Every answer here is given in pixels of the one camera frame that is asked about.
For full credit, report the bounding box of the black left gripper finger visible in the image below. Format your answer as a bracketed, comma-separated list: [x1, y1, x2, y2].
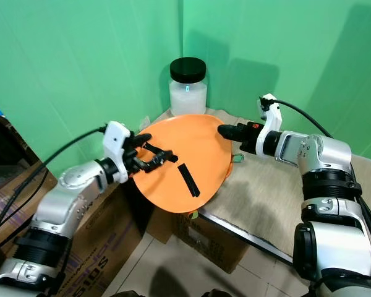
[177, 161, 204, 199]

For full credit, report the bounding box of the round orange plate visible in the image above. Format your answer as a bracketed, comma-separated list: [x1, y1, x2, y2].
[131, 113, 232, 214]

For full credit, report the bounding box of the clear jar with black lid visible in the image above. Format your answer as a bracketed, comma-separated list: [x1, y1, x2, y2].
[169, 56, 209, 117]

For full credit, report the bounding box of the plain brown cardboard box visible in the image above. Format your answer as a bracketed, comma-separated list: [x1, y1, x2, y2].
[144, 209, 249, 274]

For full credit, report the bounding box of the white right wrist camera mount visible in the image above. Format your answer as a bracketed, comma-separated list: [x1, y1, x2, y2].
[258, 93, 284, 155]

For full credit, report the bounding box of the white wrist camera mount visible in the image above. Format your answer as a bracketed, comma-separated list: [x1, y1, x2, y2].
[104, 121, 132, 163]
[258, 93, 284, 155]

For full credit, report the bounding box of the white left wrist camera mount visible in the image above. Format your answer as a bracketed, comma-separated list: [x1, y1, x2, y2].
[104, 121, 132, 163]

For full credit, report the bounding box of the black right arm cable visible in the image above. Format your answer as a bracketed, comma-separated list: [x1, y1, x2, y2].
[275, 99, 333, 138]

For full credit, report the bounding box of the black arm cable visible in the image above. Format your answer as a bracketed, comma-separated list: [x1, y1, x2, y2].
[0, 126, 107, 254]
[275, 99, 333, 138]

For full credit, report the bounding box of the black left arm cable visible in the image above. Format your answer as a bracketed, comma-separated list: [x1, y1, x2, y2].
[0, 126, 107, 254]

